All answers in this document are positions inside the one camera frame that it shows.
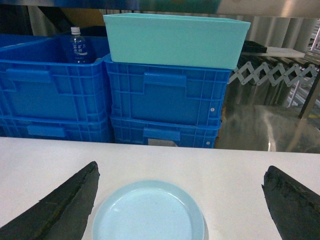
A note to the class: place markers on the blue crate under teal bin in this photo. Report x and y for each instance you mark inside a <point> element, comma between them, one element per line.
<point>167,94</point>

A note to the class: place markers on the teal plastic bin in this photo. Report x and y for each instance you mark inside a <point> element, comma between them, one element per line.
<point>175,40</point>

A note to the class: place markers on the expandable roller conveyor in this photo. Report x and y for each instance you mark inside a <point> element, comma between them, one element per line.
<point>272,76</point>

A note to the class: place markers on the blue crate bottom middle stack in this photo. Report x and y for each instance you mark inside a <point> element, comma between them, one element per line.
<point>36,128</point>

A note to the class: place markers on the blue crate bottom right stack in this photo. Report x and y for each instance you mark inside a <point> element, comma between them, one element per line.
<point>137,131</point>

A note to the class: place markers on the light blue round plate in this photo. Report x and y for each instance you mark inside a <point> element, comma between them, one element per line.
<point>149,210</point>

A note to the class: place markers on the clear water bottle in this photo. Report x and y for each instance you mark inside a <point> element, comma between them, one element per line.
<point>78,47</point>

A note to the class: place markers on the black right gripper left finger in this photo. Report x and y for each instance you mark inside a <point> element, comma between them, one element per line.
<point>61,215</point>

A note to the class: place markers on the blue crate stack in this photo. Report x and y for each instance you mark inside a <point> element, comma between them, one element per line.
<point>36,128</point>
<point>137,131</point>

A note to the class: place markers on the blue crate with bottle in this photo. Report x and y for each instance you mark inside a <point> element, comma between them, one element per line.
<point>39,80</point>

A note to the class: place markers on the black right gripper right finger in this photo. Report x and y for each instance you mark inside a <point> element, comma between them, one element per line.
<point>293,207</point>

